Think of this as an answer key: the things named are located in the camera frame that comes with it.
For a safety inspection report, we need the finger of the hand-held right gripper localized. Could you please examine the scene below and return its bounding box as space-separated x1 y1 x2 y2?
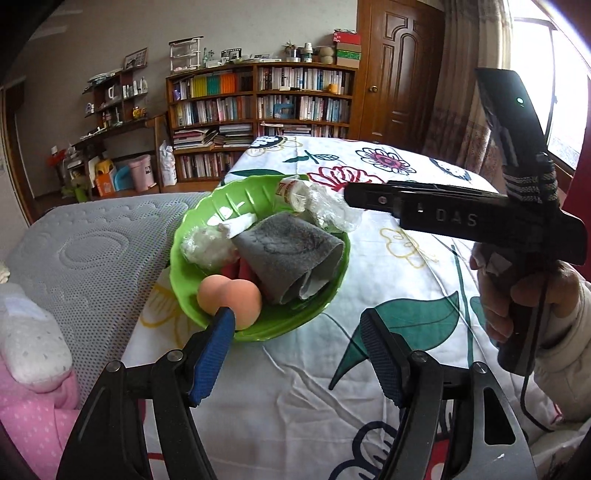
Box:
344 182 402 215

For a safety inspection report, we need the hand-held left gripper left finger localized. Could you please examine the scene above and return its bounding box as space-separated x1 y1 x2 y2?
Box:
55 306 237 480

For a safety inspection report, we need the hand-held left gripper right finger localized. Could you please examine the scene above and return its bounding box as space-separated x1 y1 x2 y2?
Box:
359 309 539 480

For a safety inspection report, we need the peach makeup sponge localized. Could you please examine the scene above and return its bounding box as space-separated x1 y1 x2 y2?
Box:
198 275 263 330

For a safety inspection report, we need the pink bent foam roller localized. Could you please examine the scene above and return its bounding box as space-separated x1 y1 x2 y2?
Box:
222 258 254 281

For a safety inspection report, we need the grey felt cloth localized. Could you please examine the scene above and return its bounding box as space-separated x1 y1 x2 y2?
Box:
231 215 345 305

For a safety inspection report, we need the plastic-wrapped white ball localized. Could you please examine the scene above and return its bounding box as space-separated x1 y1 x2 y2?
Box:
180 226 237 271

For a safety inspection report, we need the white tissue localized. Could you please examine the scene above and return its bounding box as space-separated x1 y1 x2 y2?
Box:
217 212 257 238

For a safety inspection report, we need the green leaf-shaped tray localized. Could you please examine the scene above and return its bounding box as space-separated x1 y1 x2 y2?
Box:
170 173 352 344

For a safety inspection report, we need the person's right forearm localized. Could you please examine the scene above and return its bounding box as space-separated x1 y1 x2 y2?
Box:
526 277 591 444

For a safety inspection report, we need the person's right hand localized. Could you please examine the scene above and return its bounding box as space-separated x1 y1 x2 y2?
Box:
468 240 591 344

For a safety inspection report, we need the floral printed bed sheet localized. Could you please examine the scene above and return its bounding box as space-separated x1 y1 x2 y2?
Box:
122 135 591 480

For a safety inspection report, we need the patterned beige curtain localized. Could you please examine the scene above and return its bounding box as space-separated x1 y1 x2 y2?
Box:
436 0 518 176

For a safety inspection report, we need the brown wooden door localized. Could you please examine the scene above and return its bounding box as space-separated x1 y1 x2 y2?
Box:
358 0 446 144

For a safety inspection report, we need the dark red cloth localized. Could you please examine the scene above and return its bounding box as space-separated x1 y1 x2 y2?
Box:
561 168 591 222

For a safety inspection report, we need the wooden bookshelf full of books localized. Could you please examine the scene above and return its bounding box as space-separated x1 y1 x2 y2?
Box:
165 62 358 183

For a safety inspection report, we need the grey quilted mattress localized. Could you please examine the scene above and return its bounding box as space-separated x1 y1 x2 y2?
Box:
9 191 222 407

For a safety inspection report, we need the window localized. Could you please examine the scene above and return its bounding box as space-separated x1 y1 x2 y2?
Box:
512 14 583 171

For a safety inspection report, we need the white pillow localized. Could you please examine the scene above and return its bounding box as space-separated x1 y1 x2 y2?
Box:
0 281 75 384

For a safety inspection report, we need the pink dotted cloth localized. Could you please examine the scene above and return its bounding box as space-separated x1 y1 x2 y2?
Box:
0 355 88 480

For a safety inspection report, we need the pink trash bin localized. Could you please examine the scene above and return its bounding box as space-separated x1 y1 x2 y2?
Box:
127 154 155 192

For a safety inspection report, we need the white sack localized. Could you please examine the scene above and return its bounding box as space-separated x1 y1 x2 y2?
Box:
159 141 177 188

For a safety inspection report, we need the orange box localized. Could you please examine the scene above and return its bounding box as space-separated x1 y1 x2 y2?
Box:
95 159 116 197

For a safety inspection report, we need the green stool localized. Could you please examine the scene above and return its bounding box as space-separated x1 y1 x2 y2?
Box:
69 178 93 204

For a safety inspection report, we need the white plastic drawer organiser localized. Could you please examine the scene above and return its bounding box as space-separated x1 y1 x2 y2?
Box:
168 37 204 73

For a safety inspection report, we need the dark wooden side rack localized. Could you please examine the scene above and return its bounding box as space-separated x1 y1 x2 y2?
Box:
69 69 167 195

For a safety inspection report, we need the black cable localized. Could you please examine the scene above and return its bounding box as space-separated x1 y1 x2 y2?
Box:
519 272 555 432

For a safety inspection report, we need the picture frame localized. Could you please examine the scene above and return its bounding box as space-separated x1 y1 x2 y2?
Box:
123 47 148 70

